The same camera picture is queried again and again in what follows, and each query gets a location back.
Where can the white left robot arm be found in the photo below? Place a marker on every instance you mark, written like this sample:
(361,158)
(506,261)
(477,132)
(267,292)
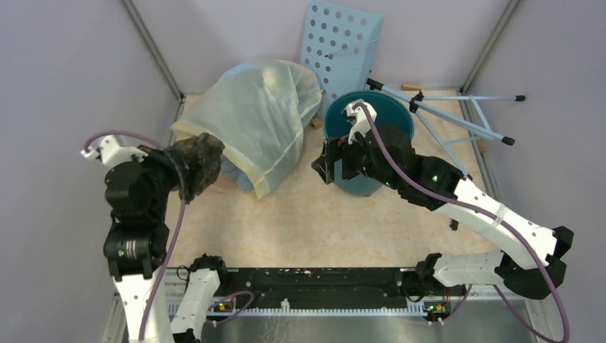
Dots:
(137,247)

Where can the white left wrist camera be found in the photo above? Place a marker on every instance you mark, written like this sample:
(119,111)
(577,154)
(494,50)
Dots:
(110,152)

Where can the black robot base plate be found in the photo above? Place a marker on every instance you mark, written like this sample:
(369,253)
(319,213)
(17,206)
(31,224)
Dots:
(333,288)

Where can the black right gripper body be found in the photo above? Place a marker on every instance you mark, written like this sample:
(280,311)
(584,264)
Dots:
(356,160)

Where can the light blue perforated panel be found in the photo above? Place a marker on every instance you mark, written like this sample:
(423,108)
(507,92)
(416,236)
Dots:
(338,46)

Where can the translucent white plastic bag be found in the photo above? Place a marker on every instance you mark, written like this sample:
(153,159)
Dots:
(259,110)

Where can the light blue folding stand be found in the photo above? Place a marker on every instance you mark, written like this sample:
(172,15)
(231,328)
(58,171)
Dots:
(417,104)

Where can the dark grey trash bag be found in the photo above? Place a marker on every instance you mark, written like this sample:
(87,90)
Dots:
(202,161)

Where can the small wooden block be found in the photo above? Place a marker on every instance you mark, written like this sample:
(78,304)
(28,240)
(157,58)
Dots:
(411,87)

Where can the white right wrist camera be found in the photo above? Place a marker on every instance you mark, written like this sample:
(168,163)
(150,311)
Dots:
(359,114)

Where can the white toothed cable rail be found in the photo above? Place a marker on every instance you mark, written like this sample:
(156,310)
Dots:
(415,310)

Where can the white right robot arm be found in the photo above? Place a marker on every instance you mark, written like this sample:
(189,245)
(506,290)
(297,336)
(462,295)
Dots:
(528,257)

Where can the small black clip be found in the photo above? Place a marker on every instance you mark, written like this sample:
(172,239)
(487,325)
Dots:
(453,224)

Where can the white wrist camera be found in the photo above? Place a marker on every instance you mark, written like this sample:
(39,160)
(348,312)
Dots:
(110,152)
(359,114)

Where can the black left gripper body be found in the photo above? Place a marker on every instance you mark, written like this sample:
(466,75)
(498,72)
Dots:
(166,171)

